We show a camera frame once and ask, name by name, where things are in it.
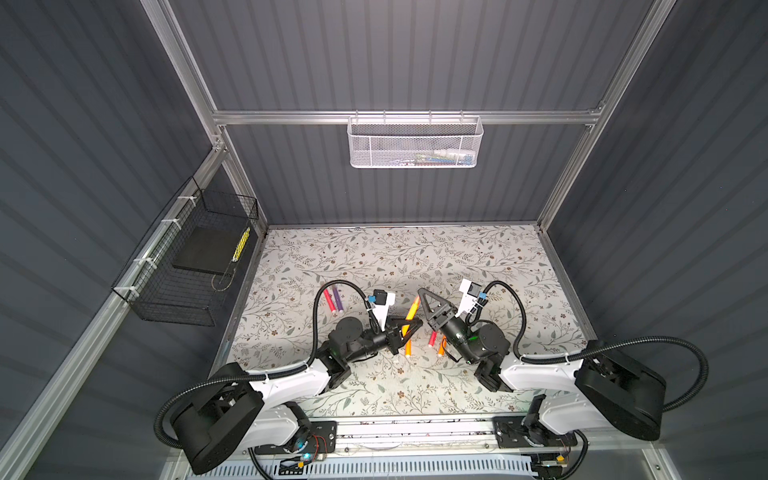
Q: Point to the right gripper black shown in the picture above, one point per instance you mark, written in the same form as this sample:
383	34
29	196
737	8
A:
444	314

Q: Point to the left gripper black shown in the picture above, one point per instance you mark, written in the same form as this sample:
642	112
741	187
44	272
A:
392	331

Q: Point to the purple marker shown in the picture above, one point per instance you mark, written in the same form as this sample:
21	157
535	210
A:
337	299

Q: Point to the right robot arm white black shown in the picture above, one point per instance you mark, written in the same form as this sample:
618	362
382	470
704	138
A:
601	390

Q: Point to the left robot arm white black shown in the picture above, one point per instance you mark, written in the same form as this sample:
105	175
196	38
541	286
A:
237	409

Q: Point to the items in white basket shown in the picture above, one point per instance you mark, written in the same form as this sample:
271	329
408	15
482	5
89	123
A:
445	157

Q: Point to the yellow marker in basket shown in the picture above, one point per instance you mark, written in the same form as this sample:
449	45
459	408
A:
242	242

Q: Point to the black foam pad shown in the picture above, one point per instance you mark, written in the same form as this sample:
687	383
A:
207	250

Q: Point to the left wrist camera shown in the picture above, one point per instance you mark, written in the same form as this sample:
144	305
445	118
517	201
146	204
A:
380	302

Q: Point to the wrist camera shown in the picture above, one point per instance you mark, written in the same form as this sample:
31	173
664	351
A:
380	302
472	296

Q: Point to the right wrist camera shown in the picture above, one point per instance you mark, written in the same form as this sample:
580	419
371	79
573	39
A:
472	296

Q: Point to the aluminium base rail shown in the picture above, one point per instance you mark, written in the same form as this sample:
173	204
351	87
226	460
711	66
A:
408	433

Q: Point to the white vented cable duct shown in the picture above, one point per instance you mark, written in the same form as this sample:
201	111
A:
408	467

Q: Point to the white wire mesh basket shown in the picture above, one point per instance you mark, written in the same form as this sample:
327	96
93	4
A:
372	139

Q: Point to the black wire mesh basket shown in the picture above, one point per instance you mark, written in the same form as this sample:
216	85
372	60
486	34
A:
190	273

